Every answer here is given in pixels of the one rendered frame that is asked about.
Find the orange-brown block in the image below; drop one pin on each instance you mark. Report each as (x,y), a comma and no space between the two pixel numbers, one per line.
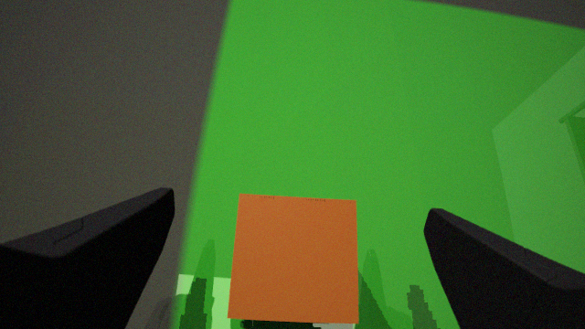
(295,260)

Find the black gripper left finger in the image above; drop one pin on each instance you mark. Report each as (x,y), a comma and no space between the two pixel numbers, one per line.
(88,273)

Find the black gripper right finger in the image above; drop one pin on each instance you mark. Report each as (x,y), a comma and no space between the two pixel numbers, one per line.
(493,283)

